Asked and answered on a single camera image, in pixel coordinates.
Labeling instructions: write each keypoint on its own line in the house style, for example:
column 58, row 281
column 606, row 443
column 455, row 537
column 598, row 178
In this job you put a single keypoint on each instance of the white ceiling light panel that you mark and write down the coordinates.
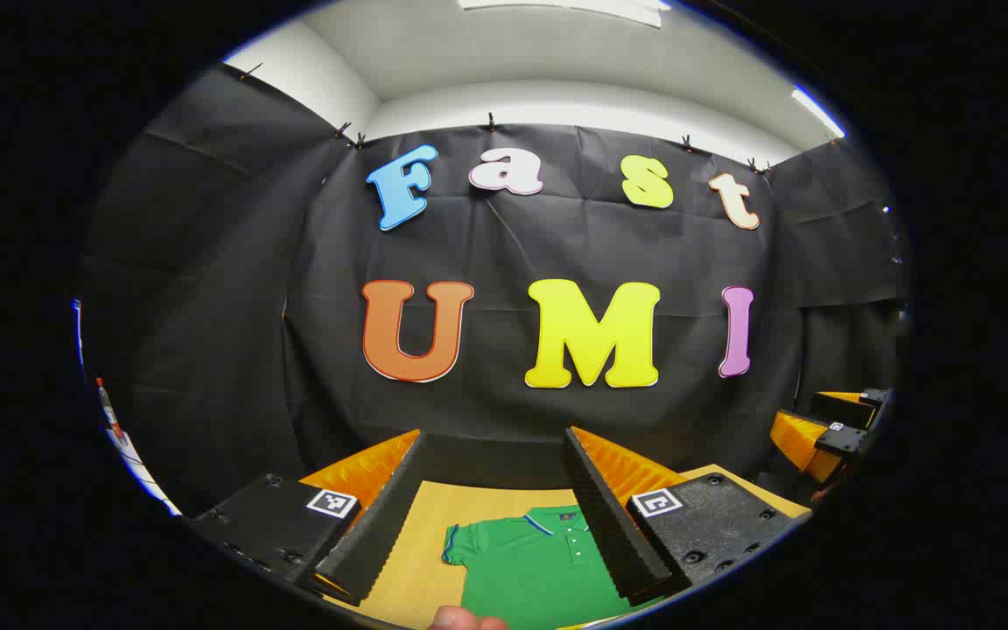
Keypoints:
column 574, row 9
column 817, row 111

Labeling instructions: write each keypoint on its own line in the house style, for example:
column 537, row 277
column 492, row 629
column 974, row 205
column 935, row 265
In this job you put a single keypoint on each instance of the white printed panel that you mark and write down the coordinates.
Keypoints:
column 123, row 446

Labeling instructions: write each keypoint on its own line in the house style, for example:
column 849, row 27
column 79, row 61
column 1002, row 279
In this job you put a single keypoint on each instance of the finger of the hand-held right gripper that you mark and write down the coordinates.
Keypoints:
column 845, row 409
column 838, row 440

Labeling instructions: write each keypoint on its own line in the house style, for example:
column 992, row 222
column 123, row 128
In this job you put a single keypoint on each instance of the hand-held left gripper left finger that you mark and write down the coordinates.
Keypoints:
column 377, row 534

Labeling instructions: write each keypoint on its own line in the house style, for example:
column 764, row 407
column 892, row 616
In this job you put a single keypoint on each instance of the green T-shirt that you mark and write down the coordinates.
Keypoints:
column 530, row 569

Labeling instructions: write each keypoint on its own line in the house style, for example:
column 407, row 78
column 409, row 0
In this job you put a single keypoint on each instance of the black backdrop cloth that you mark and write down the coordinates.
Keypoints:
column 504, row 245

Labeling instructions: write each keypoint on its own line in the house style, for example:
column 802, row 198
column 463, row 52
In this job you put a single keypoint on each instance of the row of black cloth clips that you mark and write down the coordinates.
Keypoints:
column 491, row 121

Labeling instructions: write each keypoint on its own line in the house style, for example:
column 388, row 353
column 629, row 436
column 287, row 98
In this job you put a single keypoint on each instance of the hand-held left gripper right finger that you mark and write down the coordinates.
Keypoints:
column 613, row 534

